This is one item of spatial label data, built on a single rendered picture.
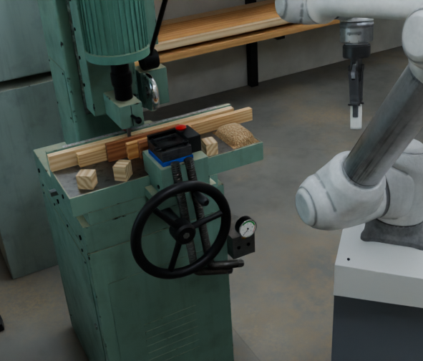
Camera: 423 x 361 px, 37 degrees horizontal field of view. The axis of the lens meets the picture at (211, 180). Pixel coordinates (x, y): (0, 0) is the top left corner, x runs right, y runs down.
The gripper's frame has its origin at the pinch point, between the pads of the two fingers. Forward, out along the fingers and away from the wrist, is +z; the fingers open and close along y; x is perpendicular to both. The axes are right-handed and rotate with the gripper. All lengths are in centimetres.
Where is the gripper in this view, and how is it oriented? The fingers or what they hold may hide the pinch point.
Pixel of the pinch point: (356, 116)
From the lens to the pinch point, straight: 183.6
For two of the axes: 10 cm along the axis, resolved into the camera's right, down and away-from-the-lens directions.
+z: 0.6, 9.6, 2.7
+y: -3.6, 2.7, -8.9
